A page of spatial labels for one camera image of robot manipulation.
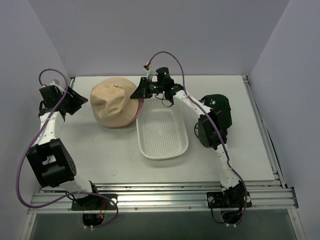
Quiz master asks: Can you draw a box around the pink bucket hat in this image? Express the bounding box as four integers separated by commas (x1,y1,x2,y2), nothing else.
112,99,145,128

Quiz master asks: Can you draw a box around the beige cloth hat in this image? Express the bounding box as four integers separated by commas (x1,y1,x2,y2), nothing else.
89,77,139,128

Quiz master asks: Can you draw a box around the black cap green brim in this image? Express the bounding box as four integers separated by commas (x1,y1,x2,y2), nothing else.
200,94,232,129

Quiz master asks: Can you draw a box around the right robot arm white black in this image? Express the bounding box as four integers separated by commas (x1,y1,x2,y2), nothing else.
130,65,252,211

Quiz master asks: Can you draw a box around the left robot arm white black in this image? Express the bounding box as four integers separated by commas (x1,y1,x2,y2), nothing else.
26,82,117,211

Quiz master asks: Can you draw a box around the white perforated tray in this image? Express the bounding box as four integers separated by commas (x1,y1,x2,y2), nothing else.
136,98,189,160

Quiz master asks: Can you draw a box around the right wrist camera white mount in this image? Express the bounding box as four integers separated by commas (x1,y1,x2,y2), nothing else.
143,64,157,81

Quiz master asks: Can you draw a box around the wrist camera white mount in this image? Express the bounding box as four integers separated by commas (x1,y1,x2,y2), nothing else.
143,64,157,81
49,79,61,88

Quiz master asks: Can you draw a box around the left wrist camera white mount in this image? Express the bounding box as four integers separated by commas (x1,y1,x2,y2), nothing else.
49,79,61,88

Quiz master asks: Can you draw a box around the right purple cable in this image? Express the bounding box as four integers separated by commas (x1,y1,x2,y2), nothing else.
147,51,248,225

